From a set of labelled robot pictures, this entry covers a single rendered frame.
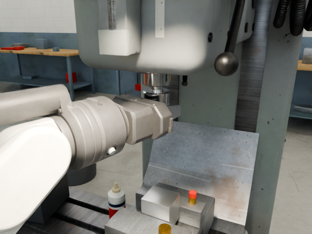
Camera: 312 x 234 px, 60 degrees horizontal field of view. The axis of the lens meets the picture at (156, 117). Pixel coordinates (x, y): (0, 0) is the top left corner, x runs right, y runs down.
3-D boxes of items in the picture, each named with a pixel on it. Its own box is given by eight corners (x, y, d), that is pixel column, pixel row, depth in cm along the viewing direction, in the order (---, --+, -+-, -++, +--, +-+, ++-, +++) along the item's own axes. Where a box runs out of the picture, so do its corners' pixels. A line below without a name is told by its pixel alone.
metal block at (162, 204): (169, 234, 51) (169, 207, 49) (141, 224, 54) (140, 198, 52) (179, 217, 55) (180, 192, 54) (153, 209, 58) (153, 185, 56)
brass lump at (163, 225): (167, 242, 46) (167, 233, 45) (156, 237, 46) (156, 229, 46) (172, 233, 47) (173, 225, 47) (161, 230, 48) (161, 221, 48)
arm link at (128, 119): (174, 93, 40) (110, 110, 31) (172, 152, 43) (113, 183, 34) (118, 81, 48) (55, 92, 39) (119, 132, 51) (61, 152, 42)
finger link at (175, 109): (177, 117, 48) (153, 126, 44) (177, 100, 47) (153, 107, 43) (184, 119, 47) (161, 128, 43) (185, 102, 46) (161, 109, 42)
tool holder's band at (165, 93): (171, 93, 48) (171, 87, 48) (168, 100, 44) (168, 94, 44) (146, 92, 49) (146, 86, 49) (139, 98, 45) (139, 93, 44)
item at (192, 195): (194, 205, 55) (195, 195, 54) (187, 203, 55) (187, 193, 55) (197, 201, 56) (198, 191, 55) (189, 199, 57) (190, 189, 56)
